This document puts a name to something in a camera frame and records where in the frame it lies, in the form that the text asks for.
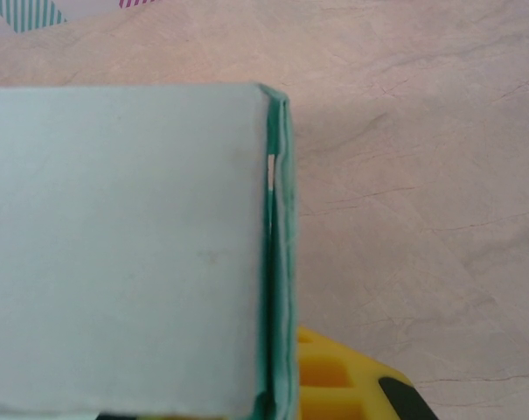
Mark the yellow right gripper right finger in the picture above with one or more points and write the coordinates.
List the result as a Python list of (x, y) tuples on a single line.
[(334, 385)]

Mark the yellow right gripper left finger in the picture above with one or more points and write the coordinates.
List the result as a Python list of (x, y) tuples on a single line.
[(115, 416)]

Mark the light blue paper box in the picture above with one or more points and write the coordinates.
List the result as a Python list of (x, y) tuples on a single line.
[(115, 240)]

